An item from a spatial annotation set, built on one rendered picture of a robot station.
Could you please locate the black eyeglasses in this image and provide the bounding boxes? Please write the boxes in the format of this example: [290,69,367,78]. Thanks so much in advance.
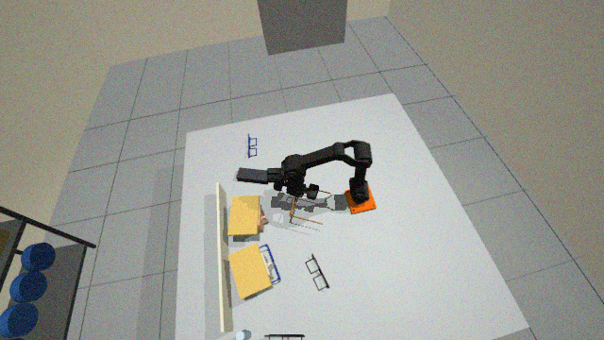
[264,334,305,340]

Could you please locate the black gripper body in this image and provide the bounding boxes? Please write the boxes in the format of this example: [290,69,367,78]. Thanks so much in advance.
[273,180,319,200]

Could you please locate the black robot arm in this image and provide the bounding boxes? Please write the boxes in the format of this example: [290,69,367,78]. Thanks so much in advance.
[266,140,373,206]

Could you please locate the beige flat panel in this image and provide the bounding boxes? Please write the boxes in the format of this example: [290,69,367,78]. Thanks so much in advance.
[216,182,234,332]

